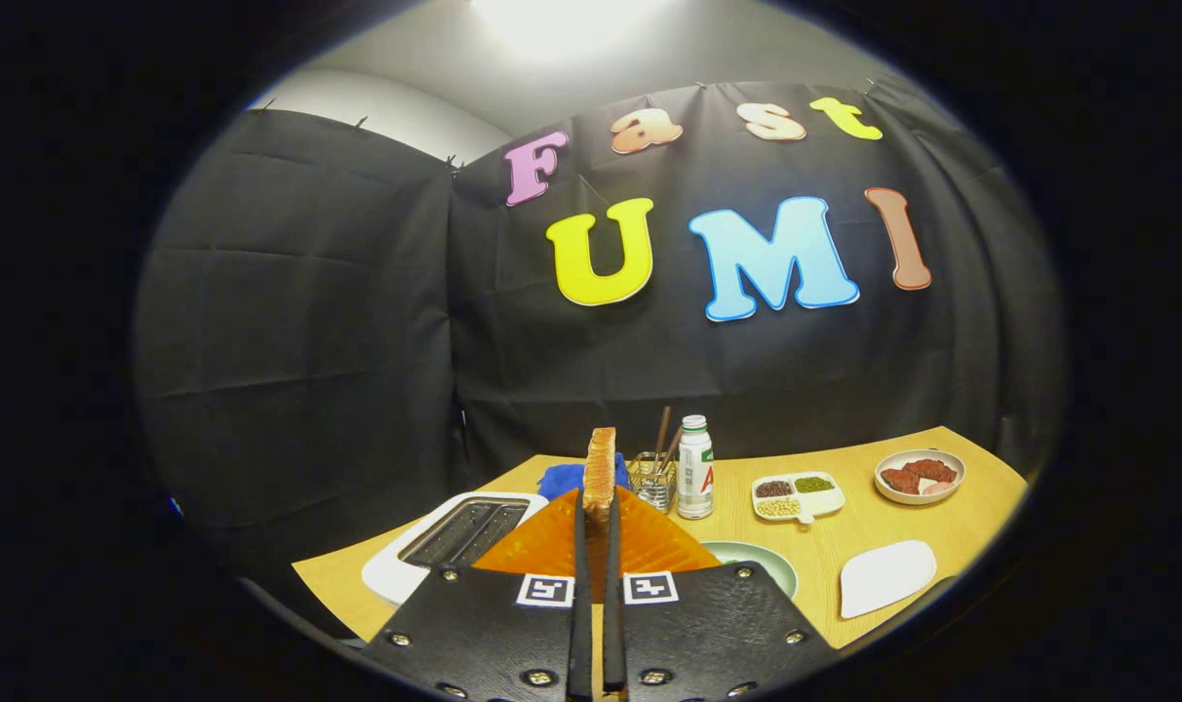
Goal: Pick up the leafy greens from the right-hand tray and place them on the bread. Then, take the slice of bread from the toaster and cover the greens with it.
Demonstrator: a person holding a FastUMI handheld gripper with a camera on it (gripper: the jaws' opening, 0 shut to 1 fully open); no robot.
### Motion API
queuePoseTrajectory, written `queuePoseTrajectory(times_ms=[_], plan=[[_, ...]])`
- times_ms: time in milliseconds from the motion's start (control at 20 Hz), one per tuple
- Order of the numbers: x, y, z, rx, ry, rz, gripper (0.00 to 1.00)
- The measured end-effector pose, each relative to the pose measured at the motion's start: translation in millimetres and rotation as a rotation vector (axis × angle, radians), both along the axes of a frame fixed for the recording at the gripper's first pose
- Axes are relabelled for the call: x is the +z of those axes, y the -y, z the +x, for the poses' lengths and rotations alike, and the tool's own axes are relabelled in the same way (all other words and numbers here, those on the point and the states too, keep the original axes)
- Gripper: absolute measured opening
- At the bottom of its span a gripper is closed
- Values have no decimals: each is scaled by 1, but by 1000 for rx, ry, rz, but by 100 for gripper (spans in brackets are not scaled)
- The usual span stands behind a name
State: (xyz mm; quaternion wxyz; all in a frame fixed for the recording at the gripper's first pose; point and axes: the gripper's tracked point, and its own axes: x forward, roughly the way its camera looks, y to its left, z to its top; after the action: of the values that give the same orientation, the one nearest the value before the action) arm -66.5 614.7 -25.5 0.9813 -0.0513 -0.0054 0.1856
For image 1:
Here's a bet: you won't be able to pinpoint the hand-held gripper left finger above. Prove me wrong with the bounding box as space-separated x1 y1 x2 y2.
362 487 597 702

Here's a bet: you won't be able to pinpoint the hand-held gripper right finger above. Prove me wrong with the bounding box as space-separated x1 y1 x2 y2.
599 486 836 702

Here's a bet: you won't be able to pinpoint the toasted bread slice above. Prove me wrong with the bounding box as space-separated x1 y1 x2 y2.
582 427 618 527

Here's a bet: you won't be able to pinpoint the metal mesh utensil holder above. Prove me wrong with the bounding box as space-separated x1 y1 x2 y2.
628 450 680 515

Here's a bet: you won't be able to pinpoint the blue cloth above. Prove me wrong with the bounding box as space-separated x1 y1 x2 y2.
537 451 631 502

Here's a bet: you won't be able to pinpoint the light green plate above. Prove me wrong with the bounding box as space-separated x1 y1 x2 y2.
698 541 800 601

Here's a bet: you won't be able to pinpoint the white drink bottle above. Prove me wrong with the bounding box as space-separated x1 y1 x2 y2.
676 415 716 521

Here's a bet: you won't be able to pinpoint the white toaster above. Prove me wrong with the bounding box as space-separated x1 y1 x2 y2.
361 491 551 607

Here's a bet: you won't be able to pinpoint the brown chopsticks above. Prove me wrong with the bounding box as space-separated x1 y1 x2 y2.
653 406 684 469

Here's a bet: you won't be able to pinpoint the white divided dish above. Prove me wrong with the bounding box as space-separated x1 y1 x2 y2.
751 471 847 526

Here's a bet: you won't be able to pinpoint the white squarish plate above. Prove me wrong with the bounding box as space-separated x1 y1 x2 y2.
839 539 939 621

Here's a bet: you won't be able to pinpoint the round white meat plate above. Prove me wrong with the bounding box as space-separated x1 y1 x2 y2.
874 448 966 506

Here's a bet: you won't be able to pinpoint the black backdrop cloth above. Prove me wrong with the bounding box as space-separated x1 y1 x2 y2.
133 78 1065 625

